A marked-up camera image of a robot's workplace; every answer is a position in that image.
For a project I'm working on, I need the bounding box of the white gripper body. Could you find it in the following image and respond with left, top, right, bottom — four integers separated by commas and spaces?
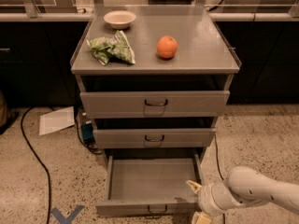
198, 182, 242, 217

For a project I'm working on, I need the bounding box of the blue tape floor marker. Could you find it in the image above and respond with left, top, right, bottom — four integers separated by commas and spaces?
50, 204, 86, 224

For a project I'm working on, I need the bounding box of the grey bottom drawer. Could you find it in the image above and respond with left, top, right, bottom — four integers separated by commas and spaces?
96, 154, 200, 217

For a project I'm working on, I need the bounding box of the white paper sheet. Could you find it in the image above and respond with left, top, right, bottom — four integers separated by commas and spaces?
39, 106, 75, 135

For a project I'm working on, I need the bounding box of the grey middle drawer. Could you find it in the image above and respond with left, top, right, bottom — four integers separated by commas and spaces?
93, 118, 216, 148

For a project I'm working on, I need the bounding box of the black cable on right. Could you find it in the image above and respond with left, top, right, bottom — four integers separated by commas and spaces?
214, 134, 226, 224

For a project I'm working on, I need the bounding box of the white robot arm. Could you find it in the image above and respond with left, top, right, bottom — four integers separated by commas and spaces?
186, 166, 299, 224

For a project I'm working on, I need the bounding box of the grey metal drawer cabinet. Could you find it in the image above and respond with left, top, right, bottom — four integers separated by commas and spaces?
71, 6, 239, 160

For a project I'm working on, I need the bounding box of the black cable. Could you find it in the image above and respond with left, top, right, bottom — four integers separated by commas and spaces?
214, 134, 226, 224
20, 105, 52, 224

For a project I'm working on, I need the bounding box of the green chip bag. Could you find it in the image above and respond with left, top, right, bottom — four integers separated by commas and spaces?
87, 30, 135, 66

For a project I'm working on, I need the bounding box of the grey top drawer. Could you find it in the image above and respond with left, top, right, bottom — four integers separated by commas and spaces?
80, 91, 230, 119

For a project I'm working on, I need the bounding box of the blue power box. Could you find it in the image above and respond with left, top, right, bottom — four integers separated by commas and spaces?
80, 123, 94, 145

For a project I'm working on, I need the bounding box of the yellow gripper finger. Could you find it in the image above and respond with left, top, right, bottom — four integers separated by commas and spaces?
186, 180, 202, 194
192, 212, 212, 224

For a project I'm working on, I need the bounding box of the white paper bowl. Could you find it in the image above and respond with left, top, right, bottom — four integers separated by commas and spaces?
104, 10, 136, 30

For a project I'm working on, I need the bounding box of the grey drawer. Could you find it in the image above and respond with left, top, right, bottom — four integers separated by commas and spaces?
80, 91, 230, 119
93, 118, 216, 148
96, 154, 200, 217

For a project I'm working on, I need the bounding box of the orange fruit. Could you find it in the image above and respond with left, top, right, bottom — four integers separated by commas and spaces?
156, 35, 178, 59

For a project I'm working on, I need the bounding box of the black cable on left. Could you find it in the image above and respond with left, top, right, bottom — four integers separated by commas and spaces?
20, 105, 52, 224

